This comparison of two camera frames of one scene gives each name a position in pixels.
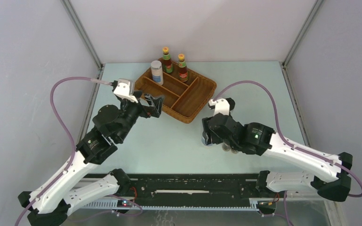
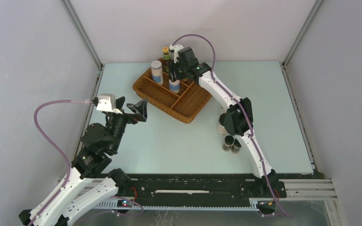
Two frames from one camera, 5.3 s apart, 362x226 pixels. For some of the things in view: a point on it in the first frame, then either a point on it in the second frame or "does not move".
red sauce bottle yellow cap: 167,62 does not move
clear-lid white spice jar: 157,71 does not move
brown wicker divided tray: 183,100 does not move
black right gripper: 206,133 -> 172,68
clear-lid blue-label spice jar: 204,143 -> 174,87
